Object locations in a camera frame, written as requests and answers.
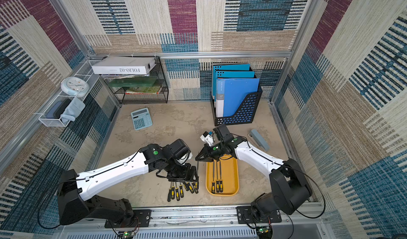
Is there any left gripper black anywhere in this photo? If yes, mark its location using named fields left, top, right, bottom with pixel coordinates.
left=165, top=158, right=201, bottom=182

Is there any yellow plastic storage tray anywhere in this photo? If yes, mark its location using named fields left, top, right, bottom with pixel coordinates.
left=205, top=155, right=240, bottom=197

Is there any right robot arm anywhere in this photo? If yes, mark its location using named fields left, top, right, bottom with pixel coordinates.
left=196, top=125, right=313, bottom=222

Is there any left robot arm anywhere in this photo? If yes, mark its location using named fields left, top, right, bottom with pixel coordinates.
left=57, top=139, right=199, bottom=227

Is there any black mesh file holder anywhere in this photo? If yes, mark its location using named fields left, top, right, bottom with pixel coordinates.
left=210, top=86, right=263, bottom=126

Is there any white folio box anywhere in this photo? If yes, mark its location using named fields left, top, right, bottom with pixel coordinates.
left=92, top=56, right=156, bottom=75

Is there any grey blue stapler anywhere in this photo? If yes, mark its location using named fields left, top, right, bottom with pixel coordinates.
left=249, top=129, right=270, bottom=152

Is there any front blue folder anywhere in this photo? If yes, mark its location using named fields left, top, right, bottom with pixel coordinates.
left=215, top=78, right=260, bottom=118

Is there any light blue calculator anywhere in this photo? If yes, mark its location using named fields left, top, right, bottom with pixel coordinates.
left=130, top=108, right=153, bottom=131

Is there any middle teal folder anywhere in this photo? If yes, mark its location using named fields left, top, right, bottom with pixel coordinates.
left=212, top=70, right=255, bottom=100

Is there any teal folder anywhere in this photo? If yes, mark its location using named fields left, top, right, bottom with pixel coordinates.
left=212, top=70, right=255, bottom=100
left=212, top=63, right=250, bottom=98

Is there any rear teal folder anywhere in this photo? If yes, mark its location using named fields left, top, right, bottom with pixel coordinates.
left=212, top=63, right=250, bottom=98

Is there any green book on shelf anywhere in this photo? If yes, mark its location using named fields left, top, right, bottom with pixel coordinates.
left=108, top=76, right=159, bottom=88

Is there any light blue cloth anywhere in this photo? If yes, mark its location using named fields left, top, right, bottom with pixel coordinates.
left=60, top=98, right=85, bottom=124

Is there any white round clock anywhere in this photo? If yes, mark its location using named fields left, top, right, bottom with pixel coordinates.
left=60, top=76, right=90, bottom=98

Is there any dark blue case in basket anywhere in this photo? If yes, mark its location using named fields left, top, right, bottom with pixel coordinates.
left=45, top=99, right=72, bottom=119

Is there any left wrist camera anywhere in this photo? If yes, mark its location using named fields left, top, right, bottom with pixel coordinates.
left=177, top=151, right=192, bottom=165

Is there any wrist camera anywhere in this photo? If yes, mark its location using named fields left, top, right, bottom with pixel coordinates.
left=177, top=151, right=192, bottom=165
left=200, top=132, right=215, bottom=146

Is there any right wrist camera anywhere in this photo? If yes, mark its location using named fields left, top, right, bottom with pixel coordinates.
left=200, top=132, right=215, bottom=146

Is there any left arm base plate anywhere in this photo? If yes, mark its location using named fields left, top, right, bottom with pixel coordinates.
left=105, top=209, right=152, bottom=229

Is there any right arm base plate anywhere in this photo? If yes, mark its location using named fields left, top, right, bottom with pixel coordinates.
left=236, top=206, right=282, bottom=225

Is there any black wire desk shelf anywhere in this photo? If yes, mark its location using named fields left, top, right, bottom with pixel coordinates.
left=101, top=57, right=169, bottom=105

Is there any aluminium front rail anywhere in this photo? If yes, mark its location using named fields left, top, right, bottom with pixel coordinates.
left=53, top=203, right=335, bottom=239

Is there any white wire wall basket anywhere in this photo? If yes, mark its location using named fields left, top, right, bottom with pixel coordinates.
left=39, top=60, right=100, bottom=127

